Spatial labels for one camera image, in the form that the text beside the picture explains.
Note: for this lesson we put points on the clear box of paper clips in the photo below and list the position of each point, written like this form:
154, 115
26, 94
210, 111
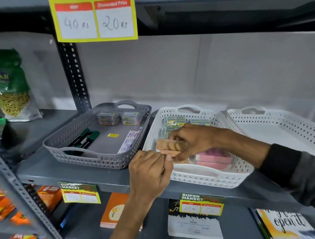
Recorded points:
108, 119
131, 118

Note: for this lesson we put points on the pink flat box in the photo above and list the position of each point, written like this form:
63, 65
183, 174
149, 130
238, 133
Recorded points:
214, 156
214, 165

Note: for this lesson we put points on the white perforated plastic basket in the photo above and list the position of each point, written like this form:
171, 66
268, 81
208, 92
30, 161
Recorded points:
209, 178
278, 130

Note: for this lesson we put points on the dark slotted shelf upright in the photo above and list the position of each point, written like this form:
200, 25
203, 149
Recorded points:
73, 76

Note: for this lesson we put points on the person's left hand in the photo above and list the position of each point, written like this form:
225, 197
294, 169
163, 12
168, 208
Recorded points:
147, 174

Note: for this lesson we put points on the person's right hand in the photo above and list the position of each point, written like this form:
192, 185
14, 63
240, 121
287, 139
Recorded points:
204, 137

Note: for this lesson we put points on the green pasta packet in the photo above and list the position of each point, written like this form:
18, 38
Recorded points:
13, 86

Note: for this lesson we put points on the grey perforated plastic basket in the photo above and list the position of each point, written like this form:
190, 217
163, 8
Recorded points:
108, 146

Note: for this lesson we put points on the large yellow price sign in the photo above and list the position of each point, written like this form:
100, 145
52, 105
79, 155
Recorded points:
96, 21

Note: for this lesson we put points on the person's right forearm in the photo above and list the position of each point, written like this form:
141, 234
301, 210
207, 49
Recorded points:
270, 160

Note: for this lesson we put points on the small yellow green shelf label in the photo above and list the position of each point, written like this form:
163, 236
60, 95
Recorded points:
80, 195
201, 205

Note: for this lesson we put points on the orange snack packet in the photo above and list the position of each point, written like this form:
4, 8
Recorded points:
20, 218
5, 205

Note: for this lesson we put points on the grey metal shelf board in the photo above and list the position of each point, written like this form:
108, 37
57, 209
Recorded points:
61, 172

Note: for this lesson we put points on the orange snack box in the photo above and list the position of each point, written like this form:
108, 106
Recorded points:
50, 197

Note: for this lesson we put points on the dark upper shelf board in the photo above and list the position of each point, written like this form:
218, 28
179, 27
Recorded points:
221, 14

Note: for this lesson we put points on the yellow lettered notebook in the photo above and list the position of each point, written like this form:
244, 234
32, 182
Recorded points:
285, 224

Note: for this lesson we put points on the person's left forearm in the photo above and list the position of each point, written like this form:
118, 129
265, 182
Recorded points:
131, 216

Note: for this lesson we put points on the orange notebook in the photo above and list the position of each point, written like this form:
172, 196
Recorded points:
113, 211

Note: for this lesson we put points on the pile of small green boxes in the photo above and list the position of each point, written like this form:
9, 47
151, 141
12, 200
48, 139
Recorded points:
176, 123

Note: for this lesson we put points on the grey slotted shelf upright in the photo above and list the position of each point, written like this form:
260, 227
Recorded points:
27, 202

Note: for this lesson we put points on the orange small box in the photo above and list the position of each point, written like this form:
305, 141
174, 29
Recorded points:
178, 158
167, 145

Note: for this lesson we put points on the small yellow sticker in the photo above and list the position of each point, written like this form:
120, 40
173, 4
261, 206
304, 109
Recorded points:
113, 135

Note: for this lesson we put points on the person's right thumb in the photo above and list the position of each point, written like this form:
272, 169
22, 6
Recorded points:
184, 155

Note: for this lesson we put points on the person's left thumb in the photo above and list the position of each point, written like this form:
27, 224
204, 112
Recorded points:
169, 163

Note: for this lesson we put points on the black white notebook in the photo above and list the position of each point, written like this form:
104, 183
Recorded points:
194, 225

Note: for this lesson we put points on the green black marker pen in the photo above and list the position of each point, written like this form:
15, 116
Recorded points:
78, 140
89, 140

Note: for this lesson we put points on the white printed packet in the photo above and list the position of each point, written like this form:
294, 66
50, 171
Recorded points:
128, 142

